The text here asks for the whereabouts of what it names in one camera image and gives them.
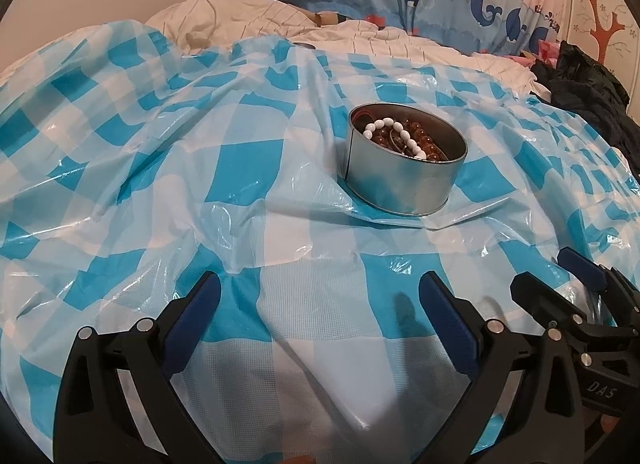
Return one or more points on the round metal tin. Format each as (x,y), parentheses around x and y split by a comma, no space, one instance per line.
(395,184)

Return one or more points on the small brown object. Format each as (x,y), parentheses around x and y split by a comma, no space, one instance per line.
(327,18)

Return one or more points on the pile of black clothes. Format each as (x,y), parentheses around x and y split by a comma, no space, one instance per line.
(590,84)

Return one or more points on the wardrobe with tree sticker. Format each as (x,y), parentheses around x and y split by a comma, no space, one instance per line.
(605,4)

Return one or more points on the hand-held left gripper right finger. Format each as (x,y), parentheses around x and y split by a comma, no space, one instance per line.
(450,324)

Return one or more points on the blue checkered plastic sheet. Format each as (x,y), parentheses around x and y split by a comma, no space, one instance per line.
(175,169)

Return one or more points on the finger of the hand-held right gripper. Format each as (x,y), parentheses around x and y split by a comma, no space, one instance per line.
(585,266)
(555,306)

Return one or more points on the pink cloth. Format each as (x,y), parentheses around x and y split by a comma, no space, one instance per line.
(545,52)

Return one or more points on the white quilt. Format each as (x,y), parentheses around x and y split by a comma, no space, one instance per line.
(250,14)

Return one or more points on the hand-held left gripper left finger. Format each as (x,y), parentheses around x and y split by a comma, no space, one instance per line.
(192,324)

